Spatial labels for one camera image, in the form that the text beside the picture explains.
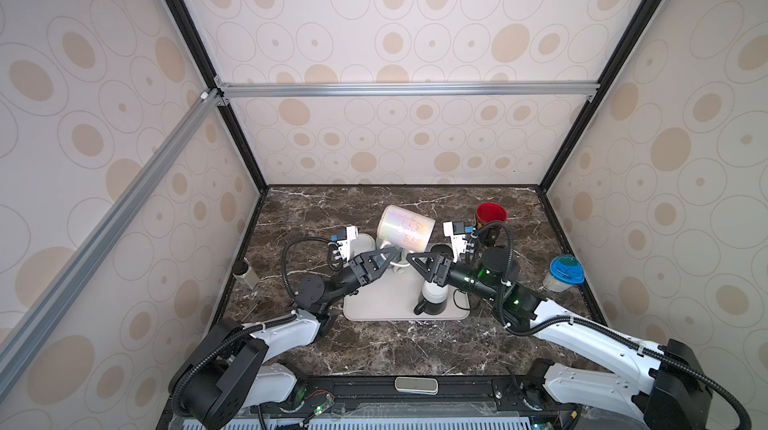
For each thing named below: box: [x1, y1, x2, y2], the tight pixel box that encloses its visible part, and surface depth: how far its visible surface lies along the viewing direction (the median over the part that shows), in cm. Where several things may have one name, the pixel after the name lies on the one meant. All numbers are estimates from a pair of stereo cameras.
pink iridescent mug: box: [377, 205, 436, 252], surface depth 66 cm
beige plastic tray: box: [343, 267, 470, 321], surface depth 89 cm
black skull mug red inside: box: [475, 202, 508, 248], surface depth 99 cm
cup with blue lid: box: [542, 254, 585, 293], surface depth 87 cm
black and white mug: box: [414, 280, 449, 315], surface depth 85 cm
